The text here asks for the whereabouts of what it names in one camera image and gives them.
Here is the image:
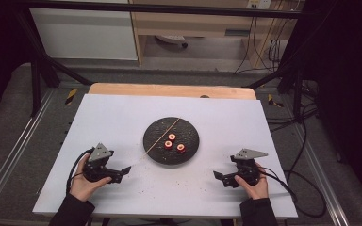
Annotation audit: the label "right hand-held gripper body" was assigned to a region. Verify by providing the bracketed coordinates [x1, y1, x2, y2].
[230, 148, 269, 186]

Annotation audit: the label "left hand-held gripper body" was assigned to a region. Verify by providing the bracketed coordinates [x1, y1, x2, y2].
[83, 142, 115, 184]

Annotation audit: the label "thin wooden skewer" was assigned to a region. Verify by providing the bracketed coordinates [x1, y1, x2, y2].
[139, 117, 181, 161]

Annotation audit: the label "round black plate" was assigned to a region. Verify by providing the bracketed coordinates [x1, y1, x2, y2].
[142, 117, 201, 166]

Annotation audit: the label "person's right hand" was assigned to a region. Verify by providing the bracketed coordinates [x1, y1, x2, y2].
[234, 162, 270, 201]

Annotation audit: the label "person's left hand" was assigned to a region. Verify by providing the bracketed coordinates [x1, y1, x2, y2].
[69, 153, 113, 202]

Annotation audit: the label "white board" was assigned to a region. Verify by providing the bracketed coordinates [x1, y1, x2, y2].
[32, 93, 299, 219]

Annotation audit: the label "wooden table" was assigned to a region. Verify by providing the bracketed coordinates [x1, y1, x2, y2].
[88, 82, 257, 101]

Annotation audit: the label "black metal stand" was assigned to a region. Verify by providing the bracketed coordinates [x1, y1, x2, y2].
[12, 8, 94, 118]
[247, 60, 306, 124]

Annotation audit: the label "black curtain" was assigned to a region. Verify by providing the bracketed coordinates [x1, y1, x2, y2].
[0, 0, 34, 130]
[281, 0, 362, 206]

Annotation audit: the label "white cabinet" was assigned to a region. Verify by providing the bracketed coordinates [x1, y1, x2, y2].
[27, 8, 139, 61]

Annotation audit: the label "white chair base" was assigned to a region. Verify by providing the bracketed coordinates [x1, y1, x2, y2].
[155, 34, 189, 49]

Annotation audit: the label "light wooden desk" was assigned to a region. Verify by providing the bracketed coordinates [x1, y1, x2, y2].
[128, 0, 305, 68]

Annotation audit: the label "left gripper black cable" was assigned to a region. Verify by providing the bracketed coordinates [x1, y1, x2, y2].
[65, 147, 94, 196]

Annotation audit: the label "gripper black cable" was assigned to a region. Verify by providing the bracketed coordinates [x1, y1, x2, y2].
[257, 166, 328, 218]
[65, 147, 94, 196]

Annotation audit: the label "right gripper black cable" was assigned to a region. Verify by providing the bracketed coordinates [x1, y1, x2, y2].
[257, 166, 328, 218]

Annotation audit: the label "black floor cables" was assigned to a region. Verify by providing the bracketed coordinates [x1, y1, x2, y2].
[265, 80, 321, 133]

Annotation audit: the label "aluminium rail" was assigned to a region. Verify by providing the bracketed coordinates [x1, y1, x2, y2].
[290, 121, 351, 226]
[0, 89, 57, 215]

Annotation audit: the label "hanging black cables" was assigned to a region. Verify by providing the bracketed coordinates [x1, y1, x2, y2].
[234, 15, 285, 75]

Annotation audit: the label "black metal frame bar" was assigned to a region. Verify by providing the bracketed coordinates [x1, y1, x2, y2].
[12, 0, 309, 20]

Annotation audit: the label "wall socket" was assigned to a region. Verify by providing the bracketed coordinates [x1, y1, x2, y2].
[246, 0, 273, 10]

